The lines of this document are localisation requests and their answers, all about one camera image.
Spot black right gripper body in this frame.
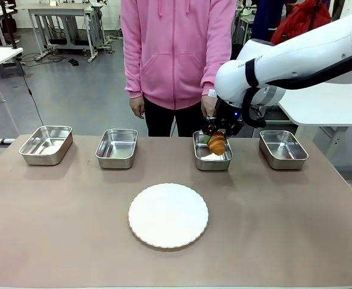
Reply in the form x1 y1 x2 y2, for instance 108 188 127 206
213 99 244 123

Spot golden brown croissant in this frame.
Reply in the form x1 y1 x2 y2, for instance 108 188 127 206
207 130 227 157

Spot person's right forearm pink sleeve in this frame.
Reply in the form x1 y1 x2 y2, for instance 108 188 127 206
121 17 146 100

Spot person's left forearm pink sleeve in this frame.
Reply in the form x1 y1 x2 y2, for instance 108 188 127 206
200 17 237 98

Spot rectangular stainless steel container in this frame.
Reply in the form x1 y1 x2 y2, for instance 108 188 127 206
193 130 233 172
18 125 74 166
95 128 139 170
259 129 309 171

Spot person's left hand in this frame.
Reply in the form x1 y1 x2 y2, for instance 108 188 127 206
200 95 218 119

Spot person's right hand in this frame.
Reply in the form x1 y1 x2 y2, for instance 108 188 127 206
129 96 146 120

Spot black trousers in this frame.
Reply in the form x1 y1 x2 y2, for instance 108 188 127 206
143 96 207 138

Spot black clamp stand pole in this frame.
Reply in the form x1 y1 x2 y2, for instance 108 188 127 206
0 0 19 49

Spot person in pink hoodie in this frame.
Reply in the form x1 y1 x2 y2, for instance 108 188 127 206
120 0 237 111

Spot blue garment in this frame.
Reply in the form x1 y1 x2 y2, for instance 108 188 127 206
250 0 287 43

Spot white scalloped round plate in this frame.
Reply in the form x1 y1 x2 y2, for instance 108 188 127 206
127 182 209 249

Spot large white side table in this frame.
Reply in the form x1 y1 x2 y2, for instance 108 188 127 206
251 81 352 145

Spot grey metal workbench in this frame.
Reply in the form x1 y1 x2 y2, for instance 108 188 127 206
25 2 106 63

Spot red jacket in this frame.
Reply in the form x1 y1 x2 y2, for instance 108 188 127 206
270 0 332 46

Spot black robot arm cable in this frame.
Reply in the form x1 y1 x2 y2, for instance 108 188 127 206
241 58 352 128

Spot black floor cable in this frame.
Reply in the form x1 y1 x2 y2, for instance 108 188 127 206
18 58 45 126

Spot black camera stand pole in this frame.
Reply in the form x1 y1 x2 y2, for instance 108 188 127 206
307 0 320 31

